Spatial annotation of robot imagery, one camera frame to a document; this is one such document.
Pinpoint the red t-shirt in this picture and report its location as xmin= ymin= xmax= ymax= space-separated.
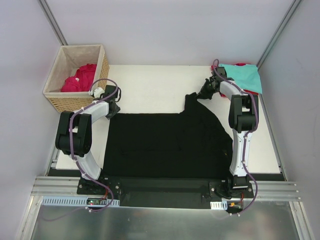
xmin=211 ymin=62 xmax=260 ymax=100

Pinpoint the teal t-shirt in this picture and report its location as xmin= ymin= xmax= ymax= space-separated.
xmin=218 ymin=63 xmax=263 ymax=95

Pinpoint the wicker basket with liner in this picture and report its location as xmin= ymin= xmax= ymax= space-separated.
xmin=43 ymin=44 xmax=110 ymax=112

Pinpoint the black daisy print t-shirt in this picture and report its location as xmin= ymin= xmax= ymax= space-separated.
xmin=103 ymin=93 xmax=233 ymax=179

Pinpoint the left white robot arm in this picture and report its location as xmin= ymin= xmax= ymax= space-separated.
xmin=55 ymin=84 xmax=122 ymax=196

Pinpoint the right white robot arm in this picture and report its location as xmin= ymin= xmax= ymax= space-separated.
xmin=196 ymin=66 xmax=259 ymax=199

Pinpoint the pink t-shirt in basket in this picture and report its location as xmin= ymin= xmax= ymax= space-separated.
xmin=60 ymin=64 xmax=97 ymax=93

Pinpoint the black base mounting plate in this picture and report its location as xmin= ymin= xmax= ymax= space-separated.
xmin=76 ymin=174 xmax=254 ymax=210

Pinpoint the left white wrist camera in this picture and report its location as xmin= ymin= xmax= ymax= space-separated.
xmin=89 ymin=87 xmax=105 ymax=99

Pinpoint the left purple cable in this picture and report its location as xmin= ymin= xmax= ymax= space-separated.
xmin=41 ymin=78 xmax=123 ymax=222

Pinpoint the left white cable duct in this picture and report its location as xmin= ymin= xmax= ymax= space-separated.
xmin=41 ymin=196 xmax=120 ymax=208

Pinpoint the white cable duct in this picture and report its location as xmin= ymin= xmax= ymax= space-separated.
xmin=210 ymin=200 xmax=228 ymax=211
xmin=41 ymin=196 xmax=120 ymax=208

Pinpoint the right aluminium frame post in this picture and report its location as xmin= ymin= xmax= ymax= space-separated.
xmin=256 ymin=0 xmax=303 ymax=70

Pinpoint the aluminium frame post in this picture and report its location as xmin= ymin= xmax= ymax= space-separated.
xmin=256 ymin=0 xmax=303 ymax=70
xmin=37 ymin=0 xmax=68 ymax=46

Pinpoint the left aluminium frame post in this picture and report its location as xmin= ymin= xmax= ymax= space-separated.
xmin=37 ymin=0 xmax=68 ymax=46

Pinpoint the right white cable duct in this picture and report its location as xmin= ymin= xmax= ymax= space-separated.
xmin=210 ymin=200 xmax=228 ymax=211

